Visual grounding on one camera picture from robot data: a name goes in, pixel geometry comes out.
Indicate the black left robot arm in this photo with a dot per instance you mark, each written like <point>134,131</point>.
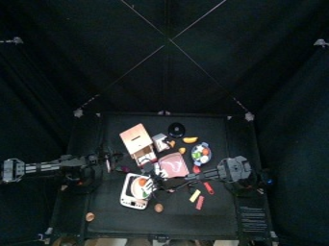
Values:
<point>40,166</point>

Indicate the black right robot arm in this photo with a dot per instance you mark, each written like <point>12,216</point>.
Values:
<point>226,170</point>

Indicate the round dish with toy food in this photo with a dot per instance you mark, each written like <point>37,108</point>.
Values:
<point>139,189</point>

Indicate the small purple toy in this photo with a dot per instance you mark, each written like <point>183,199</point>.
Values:
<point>124,168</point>

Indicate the wooden toy cabinet box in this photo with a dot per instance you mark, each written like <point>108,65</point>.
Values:
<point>138,143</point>

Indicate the brown toy egg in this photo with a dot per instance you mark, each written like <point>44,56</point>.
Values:
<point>158,208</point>

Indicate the small orange toy food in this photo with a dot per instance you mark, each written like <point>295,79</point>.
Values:
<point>182,150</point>

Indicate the small red toy piece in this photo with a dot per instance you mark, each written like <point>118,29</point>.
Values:
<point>195,169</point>

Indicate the small grey white toy appliance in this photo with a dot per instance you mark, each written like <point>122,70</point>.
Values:
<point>160,142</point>

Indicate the small orange toy carrot piece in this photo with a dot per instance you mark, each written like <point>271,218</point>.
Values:
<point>171,143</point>

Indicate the yellow flat block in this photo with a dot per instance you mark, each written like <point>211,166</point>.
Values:
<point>194,195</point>

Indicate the pink red flat block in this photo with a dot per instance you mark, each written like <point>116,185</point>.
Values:
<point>199,202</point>

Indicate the yellow orange toy croissant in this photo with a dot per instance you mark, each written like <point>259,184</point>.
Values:
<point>190,140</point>

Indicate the black round bowl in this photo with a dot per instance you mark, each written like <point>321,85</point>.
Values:
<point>175,130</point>

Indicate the brown round toy bun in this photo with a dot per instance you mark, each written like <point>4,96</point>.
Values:
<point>90,216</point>

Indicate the metal frame corner bracket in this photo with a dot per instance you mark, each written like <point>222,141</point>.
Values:
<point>249,116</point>
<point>77,112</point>

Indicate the metal frame middle bracket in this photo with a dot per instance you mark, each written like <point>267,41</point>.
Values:
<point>163,112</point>

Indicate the metal frame clamp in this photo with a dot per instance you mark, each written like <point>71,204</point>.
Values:
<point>321,43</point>
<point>15,40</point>

